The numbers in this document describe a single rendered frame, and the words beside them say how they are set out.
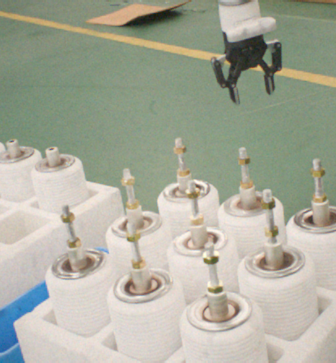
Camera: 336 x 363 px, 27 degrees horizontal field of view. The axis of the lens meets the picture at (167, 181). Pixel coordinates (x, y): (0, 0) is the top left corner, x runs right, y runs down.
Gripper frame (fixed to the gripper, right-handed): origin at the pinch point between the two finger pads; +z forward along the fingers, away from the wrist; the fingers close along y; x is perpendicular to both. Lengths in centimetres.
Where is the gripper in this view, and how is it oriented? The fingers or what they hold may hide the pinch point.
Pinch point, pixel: (252, 92)
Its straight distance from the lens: 142.8
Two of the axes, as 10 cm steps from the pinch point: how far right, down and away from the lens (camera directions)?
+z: 2.1, 8.3, 5.2
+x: 2.3, 4.8, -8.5
